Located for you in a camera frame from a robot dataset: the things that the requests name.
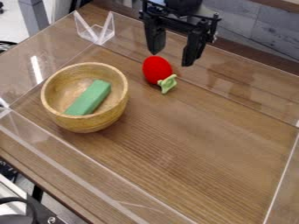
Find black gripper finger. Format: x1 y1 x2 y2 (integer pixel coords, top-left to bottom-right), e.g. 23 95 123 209
182 29 206 67
145 18 166 55

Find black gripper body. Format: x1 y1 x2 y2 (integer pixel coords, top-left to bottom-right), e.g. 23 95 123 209
141 0 222 43

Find green rectangular stick block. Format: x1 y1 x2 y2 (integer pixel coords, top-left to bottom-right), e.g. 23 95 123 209
65 80 111 116

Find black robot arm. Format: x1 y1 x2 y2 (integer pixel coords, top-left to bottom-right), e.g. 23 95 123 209
139 0 222 67

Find brown wooden bowl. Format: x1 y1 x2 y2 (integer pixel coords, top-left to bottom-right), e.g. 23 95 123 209
42 62 129 133

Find red plush strawberry toy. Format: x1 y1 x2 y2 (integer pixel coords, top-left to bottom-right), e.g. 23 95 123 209
143 56 178 94

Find clear acrylic corner bracket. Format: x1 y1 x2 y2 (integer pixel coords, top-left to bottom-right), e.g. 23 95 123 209
74 10 117 46

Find grey table leg post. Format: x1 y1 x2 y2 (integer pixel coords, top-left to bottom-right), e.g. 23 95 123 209
18 0 50 36

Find clear acrylic tray wall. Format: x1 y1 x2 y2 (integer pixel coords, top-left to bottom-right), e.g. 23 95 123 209
0 106 197 224

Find black cable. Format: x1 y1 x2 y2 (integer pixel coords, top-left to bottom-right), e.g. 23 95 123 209
0 196 39 224

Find black metal bracket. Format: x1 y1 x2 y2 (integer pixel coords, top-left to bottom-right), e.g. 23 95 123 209
26 195 69 224

